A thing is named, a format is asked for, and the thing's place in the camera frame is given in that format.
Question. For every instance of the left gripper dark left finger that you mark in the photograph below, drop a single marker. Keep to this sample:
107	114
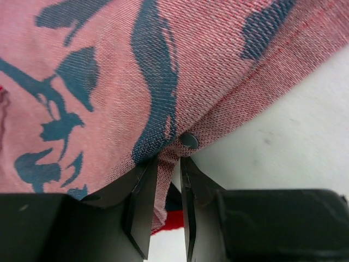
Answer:
112	224

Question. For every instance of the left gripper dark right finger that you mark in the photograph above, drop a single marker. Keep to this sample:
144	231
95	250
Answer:
261	225

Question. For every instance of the red patterned pillowcase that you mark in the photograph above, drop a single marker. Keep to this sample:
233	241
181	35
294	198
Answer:
89	89

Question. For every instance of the white pillow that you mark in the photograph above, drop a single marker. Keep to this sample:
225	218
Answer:
299	142

